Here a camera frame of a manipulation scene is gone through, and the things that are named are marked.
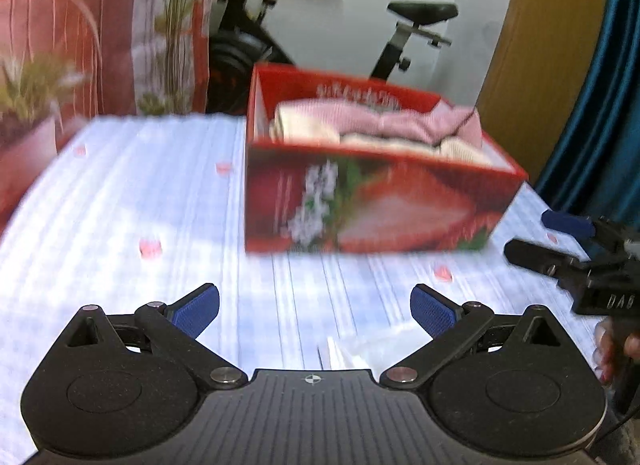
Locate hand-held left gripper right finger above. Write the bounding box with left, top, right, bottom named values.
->
left=379, top=283, right=569, bottom=392

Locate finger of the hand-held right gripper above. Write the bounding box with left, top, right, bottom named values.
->
left=541, top=209, right=601, bottom=242
left=504, top=239, right=593, bottom=291

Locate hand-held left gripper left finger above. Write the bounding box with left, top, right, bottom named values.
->
left=60, top=283, right=250, bottom=392

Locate red strawberry print box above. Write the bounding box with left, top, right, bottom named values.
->
left=244, top=63, right=528, bottom=255

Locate pink knitted cloth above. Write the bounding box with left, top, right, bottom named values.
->
left=277, top=99, right=483, bottom=146

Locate pink white towel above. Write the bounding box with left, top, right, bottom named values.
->
left=270, top=102, right=507, bottom=166

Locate person's right hand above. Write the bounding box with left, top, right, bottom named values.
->
left=594, top=317, right=621, bottom=386

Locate clear plastic bag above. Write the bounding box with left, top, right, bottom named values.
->
left=317, top=322, right=431, bottom=371

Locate blue curtain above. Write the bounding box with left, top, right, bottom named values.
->
left=535, top=0, right=640, bottom=230

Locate blue checked tablecloth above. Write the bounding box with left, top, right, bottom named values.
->
left=0, top=115, right=608, bottom=465

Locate yellow wooden door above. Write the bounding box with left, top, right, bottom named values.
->
left=475, top=0, right=613, bottom=186

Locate black exercise bike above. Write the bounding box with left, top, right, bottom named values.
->
left=207, top=0, right=458, bottom=113

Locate pink printed backdrop cloth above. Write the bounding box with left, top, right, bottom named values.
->
left=0, top=0, right=216, bottom=226

